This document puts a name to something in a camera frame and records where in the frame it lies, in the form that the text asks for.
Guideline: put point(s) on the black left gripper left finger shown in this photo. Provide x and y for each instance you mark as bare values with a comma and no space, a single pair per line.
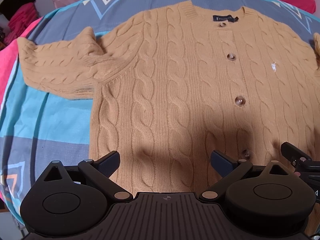
69,200

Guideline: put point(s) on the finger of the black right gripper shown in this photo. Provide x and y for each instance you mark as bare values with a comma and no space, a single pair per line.
306,168

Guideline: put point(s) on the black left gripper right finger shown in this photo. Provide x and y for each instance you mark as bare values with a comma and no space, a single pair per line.
265,201

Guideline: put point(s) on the tan cable-knit cardigan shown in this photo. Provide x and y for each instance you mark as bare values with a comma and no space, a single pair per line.
149,215

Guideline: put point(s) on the red folded clothes pile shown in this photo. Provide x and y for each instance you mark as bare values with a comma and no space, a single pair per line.
20,21

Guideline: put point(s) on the blue grey patterned bedsheet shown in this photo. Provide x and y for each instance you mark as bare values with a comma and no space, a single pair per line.
50,119

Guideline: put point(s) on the pink red blanket under sheet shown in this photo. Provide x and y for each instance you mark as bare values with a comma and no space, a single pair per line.
8,58

